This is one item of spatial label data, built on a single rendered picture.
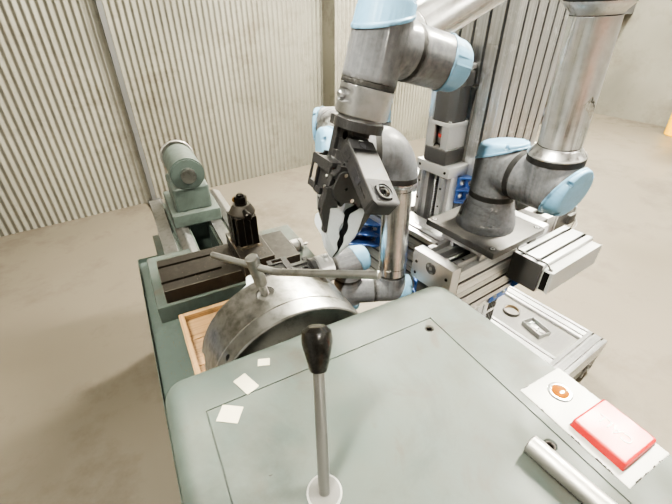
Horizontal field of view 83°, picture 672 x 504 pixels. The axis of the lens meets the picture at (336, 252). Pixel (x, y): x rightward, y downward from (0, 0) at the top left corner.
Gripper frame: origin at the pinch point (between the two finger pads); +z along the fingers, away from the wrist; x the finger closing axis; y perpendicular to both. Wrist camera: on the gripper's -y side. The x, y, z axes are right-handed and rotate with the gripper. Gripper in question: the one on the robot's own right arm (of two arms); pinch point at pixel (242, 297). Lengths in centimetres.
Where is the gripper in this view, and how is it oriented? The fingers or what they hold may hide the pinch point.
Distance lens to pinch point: 94.1
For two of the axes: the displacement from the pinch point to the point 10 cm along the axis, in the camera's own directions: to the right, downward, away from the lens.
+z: -8.9, 2.5, -3.8
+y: -4.6, -4.8, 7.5
